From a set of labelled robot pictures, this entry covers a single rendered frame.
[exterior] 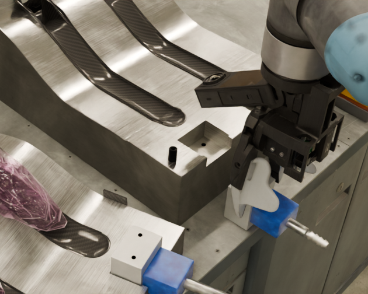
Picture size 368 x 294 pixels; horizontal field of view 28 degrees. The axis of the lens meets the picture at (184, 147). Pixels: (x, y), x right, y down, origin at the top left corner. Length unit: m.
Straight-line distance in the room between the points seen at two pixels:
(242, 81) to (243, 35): 0.44
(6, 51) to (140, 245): 0.36
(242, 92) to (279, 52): 0.09
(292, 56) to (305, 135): 0.10
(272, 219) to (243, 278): 0.32
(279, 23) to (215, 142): 0.26
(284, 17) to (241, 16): 0.59
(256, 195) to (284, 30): 0.22
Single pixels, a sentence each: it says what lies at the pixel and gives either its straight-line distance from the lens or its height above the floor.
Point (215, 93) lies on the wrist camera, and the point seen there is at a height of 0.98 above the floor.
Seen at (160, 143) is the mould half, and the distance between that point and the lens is 0.87.
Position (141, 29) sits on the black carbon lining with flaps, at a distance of 1.06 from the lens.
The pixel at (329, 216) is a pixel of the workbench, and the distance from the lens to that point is 1.39.
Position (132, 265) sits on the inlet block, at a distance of 0.76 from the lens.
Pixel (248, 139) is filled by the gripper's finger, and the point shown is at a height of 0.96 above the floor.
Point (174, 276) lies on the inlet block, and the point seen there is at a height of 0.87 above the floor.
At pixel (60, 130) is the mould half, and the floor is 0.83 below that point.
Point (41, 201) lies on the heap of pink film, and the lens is 0.82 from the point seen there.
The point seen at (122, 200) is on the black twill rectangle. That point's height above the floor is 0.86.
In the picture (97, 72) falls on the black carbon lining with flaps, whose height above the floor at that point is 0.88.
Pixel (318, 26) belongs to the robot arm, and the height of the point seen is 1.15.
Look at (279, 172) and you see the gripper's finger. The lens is 0.90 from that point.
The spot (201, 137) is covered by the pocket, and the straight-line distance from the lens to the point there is 0.92.
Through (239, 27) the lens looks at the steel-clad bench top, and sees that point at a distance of 1.25.
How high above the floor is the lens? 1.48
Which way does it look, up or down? 42 degrees down
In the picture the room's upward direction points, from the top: 5 degrees clockwise
